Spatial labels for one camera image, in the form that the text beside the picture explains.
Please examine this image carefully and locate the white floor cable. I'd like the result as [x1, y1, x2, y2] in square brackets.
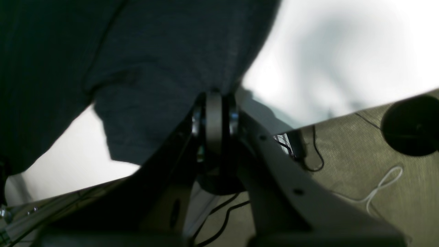
[333, 166, 403, 215]

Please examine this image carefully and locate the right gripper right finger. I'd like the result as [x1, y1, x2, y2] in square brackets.
[223, 95, 406, 247]

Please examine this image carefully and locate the black round base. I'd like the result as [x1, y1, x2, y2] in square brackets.
[380, 94, 439, 157]

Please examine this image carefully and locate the black T-shirt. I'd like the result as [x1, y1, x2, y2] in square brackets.
[0, 0, 280, 175]

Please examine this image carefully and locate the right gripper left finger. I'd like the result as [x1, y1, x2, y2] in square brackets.
[45, 93, 224, 247]

